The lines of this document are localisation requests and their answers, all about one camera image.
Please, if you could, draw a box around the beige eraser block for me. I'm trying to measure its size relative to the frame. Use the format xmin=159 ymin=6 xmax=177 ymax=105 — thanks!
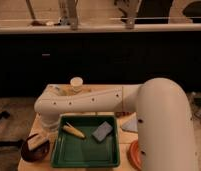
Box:
xmin=28 ymin=134 xmax=47 ymax=151

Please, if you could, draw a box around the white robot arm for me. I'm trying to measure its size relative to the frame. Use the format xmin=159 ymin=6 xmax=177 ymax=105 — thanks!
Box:
xmin=34 ymin=78 xmax=199 ymax=171

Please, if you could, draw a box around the dark purple bowl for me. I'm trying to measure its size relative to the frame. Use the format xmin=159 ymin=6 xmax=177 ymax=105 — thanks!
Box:
xmin=21 ymin=134 xmax=50 ymax=162

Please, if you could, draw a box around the small white cup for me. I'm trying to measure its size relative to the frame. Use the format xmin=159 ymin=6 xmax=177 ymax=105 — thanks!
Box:
xmin=70 ymin=77 xmax=83 ymax=92

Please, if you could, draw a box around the blue grey sponge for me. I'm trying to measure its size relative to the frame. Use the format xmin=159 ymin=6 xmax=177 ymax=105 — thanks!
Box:
xmin=92 ymin=122 xmax=113 ymax=142

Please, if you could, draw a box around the light triangular cloth piece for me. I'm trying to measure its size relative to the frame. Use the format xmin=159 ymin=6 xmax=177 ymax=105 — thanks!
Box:
xmin=121 ymin=116 xmax=138 ymax=133

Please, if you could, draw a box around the yellow corn cob toy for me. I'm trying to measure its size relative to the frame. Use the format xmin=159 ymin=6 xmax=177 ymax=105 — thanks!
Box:
xmin=62 ymin=123 xmax=85 ymax=139

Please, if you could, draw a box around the green square tray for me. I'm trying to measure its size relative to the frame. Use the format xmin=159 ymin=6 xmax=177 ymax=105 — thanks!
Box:
xmin=51 ymin=115 xmax=120 ymax=168

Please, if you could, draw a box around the orange plate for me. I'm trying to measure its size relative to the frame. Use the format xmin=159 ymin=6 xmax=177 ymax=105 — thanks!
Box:
xmin=127 ymin=140 xmax=141 ymax=171

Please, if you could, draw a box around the black barrier wall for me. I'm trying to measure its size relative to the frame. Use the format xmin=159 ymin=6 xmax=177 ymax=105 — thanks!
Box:
xmin=0 ymin=31 xmax=201 ymax=97

